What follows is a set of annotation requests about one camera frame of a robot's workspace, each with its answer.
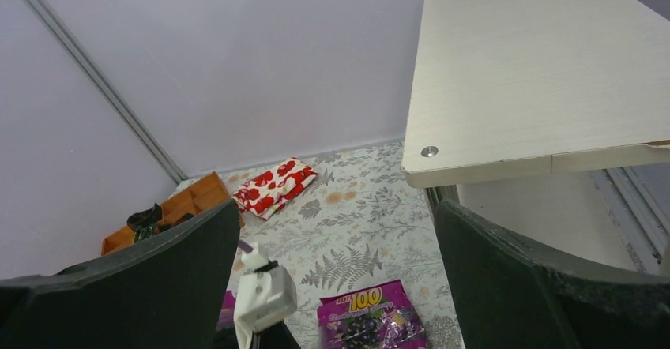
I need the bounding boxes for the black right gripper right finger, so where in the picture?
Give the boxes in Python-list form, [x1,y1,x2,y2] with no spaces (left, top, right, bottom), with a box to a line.
[434,199,669,348]

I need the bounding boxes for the white wooden two-tier shelf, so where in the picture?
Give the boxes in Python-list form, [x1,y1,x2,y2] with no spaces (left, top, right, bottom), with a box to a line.
[401,0,669,273]

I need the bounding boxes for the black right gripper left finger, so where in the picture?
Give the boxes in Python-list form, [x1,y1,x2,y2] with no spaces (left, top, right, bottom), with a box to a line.
[1,202,240,348]

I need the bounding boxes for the orange wooden divider tray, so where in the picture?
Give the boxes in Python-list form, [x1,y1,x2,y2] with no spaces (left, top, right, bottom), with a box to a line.
[101,172,231,256]

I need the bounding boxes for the red floral folded cloth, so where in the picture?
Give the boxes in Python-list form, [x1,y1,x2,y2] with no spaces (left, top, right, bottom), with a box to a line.
[232,157,318,220]

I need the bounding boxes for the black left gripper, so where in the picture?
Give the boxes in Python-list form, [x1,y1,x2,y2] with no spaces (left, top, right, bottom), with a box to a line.
[212,322,301,349]

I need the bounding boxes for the green black rolled sock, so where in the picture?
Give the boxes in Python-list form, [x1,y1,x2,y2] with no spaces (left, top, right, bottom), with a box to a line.
[134,225,156,243]

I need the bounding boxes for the purple candy bag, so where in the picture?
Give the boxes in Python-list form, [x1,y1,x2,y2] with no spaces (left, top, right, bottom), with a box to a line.
[216,291,236,331]
[317,280,428,349]

